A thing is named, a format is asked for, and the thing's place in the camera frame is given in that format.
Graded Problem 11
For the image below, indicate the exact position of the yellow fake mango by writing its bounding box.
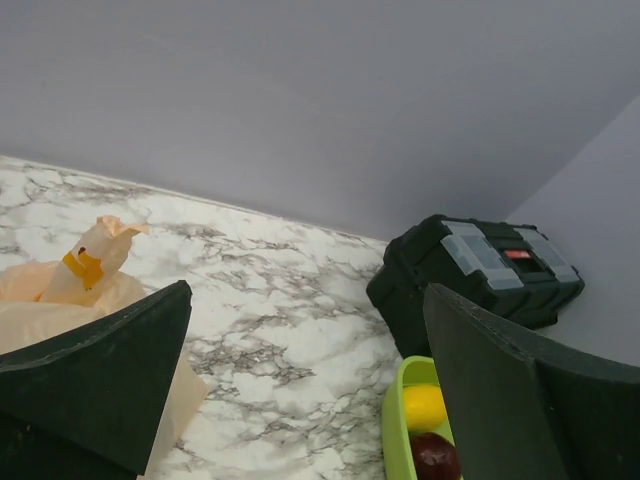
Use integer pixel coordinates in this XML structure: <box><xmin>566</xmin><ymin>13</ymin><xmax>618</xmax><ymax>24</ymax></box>
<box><xmin>403</xmin><ymin>384</ymin><xmax>447</xmax><ymax>433</ymax></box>

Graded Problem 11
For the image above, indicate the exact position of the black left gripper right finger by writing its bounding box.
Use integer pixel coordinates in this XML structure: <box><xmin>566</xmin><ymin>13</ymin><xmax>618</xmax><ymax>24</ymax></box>
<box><xmin>423</xmin><ymin>284</ymin><xmax>639</xmax><ymax>480</ymax></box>

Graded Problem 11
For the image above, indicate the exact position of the black plastic toolbox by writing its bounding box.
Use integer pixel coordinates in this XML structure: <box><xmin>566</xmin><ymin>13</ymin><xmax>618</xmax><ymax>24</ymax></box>
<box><xmin>366</xmin><ymin>215</ymin><xmax>585</xmax><ymax>357</ymax></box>

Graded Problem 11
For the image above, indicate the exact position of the banana print plastic bag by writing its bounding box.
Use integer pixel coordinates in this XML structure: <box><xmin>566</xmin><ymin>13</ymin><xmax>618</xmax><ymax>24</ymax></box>
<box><xmin>1</xmin><ymin>216</ymin><xmax>207</xmax><ymax>479</ymax></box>

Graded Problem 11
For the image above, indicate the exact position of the dark red fake apple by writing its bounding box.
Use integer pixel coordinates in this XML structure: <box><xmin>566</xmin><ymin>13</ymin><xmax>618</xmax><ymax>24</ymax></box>
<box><xmin>409</xmin><ymin>432</ymin><xmax>462</xmax><ymax>480</ymax></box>

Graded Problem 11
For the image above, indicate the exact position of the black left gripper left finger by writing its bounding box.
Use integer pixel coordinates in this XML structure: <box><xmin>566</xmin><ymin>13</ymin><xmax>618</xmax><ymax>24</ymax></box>
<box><xmin>1</xmin><ymin>280</ymin><xmax>192</xmax><ymax>479</ymax></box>

